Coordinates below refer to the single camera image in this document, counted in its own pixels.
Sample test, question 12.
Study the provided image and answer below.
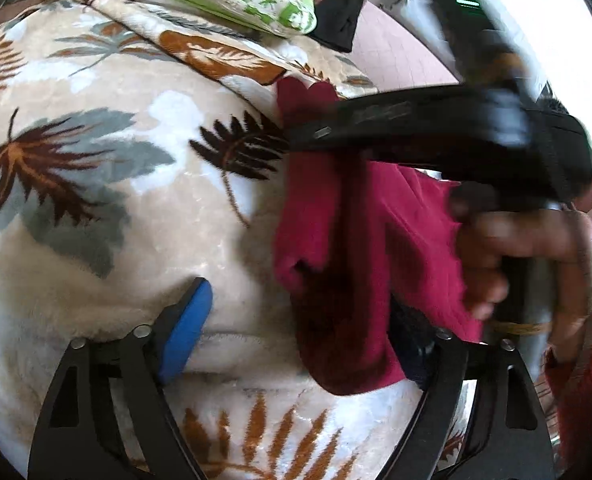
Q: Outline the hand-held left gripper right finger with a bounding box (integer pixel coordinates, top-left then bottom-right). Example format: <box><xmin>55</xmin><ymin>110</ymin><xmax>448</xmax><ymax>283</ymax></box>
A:
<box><xmin>376</xmin><ymin>300</ymin><xmax>557</xmax><ymax>480</ymax></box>

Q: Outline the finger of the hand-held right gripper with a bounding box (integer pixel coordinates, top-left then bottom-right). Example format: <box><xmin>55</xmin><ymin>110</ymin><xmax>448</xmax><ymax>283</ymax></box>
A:
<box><xmin>285</xmin><ymin>83</ymin><xmax>477</xmax><ymax>157</ymax></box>

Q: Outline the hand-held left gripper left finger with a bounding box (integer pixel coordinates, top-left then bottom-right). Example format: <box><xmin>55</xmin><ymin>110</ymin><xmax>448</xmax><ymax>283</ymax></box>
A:
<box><xmin>27</xmin><ymin>276</ymin><xmax>213</xmax><ymax>480</ymax></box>

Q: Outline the dark red sweater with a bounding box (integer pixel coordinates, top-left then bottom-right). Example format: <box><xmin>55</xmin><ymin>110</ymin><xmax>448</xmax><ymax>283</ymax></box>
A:
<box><xmin>273</xmin><ymin>76</ymin><xmax>485</xmax><ymax>397</ymax></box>

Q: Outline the person's right hand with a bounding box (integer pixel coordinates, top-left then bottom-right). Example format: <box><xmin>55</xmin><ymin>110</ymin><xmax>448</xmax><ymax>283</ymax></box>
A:
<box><xmin>454</xmin><ymin>207</ymin><xmax>592</xmax><ymax>362</ymax></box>

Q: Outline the pink cushion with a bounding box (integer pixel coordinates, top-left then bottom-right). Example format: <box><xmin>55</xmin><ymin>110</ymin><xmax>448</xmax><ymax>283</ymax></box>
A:
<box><xmin>350</xmin><ymin>0</ymin><xmax>460</xmax><ymax>97</ymax></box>

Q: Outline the black garment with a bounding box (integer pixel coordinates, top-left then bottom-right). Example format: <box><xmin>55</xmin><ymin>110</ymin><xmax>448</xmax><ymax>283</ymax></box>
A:
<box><xmin>307</xmin><ymin>0</ymin><xmax>366</xmax><ymax>54</ymax></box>

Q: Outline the leaf print blanket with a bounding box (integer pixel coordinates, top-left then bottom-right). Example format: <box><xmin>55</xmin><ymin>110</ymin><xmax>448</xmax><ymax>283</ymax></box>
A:
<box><xmin>0</xmin><ymin>0</ymin><xmax>479</xmax><ymax>480</ymax></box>

